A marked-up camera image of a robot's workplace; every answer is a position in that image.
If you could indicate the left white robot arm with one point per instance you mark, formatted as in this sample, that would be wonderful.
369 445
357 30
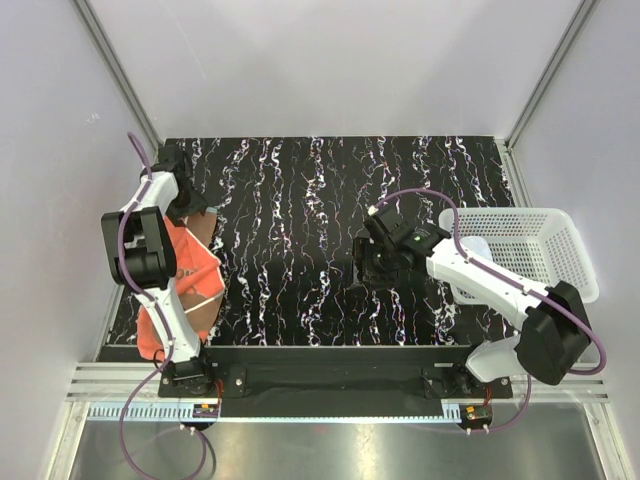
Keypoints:
139 251

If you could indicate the white cable duct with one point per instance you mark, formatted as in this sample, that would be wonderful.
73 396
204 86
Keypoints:
323 412

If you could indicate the white plastic basket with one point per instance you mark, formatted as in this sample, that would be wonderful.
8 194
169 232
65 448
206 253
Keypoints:
539 244

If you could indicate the orange brown towel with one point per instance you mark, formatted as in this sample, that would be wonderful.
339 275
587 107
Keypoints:
199 281

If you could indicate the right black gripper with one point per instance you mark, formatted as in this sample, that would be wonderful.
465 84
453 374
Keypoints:
362 249

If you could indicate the white towel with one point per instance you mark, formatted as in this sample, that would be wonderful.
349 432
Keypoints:
478 246

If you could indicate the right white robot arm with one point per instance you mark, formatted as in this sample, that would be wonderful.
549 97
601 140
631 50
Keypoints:
551 322

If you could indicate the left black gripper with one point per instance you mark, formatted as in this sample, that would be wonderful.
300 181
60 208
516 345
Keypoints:
197 204

